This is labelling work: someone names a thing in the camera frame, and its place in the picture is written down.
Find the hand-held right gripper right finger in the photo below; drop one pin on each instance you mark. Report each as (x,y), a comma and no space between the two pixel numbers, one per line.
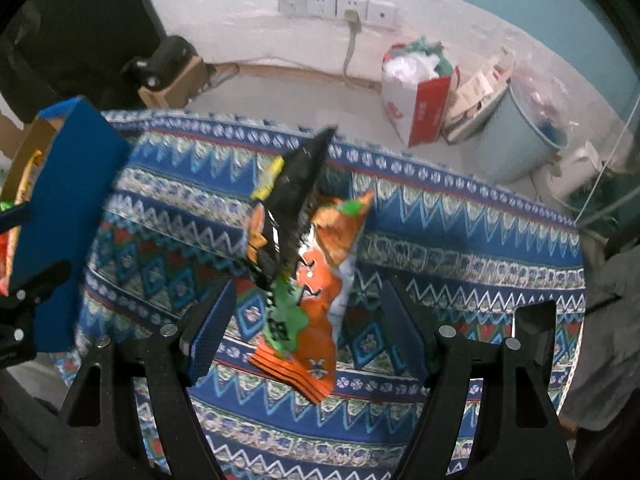
(407,330)

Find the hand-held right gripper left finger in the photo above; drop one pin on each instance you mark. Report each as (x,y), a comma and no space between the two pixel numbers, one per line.
(212,330)

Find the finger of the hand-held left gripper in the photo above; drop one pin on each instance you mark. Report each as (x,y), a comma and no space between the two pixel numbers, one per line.
(17,216)
(47,280)

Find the small yellow snack packet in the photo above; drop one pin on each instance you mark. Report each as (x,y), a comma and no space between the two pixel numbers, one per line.
(29,172)

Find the red-orange snack packet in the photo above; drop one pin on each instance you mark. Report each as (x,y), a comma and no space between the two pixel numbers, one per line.
(5,265)

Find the blue cardboard box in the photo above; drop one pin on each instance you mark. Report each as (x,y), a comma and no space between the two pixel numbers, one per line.
(70,200)

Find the orange green-splash snack packet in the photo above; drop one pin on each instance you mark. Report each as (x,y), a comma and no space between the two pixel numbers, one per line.
(310,350)

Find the orange chip-picture snack packet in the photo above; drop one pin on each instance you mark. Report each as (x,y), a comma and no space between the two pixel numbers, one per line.
(340,230)

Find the long black snack packet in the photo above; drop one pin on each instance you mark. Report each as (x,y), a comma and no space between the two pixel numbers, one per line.
(295,195)

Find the brown cardboard sheet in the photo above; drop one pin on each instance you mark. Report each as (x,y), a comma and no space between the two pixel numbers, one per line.
(12,135)

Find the blue patterned blanket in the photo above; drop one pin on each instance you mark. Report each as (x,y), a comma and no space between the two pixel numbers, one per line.
(450,240)

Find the grey cloth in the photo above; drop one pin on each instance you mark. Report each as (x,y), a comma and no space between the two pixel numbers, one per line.
(605,340)

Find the black panel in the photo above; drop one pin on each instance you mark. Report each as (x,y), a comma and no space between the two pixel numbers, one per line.
(75,20)

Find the small brown cardboard box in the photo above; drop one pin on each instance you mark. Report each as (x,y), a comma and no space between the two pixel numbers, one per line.
(180,85)

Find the black round device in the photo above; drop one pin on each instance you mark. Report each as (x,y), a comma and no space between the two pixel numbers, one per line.
(167,55)

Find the light blue bin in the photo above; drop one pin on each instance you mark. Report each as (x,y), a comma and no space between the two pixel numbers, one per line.
(510,135)

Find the red and white paper bag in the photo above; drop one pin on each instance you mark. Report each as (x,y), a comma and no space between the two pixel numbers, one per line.
(425,110)

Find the white flattened cartons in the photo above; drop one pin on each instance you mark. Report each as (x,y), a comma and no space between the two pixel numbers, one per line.
(475,95)

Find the crumpled white plastic bag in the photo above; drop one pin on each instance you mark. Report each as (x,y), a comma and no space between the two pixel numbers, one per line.
(412,65)

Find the white wall socket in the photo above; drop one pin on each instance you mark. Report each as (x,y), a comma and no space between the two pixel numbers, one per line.
(321,4)
(291,2)
(345,4)
(381,14)

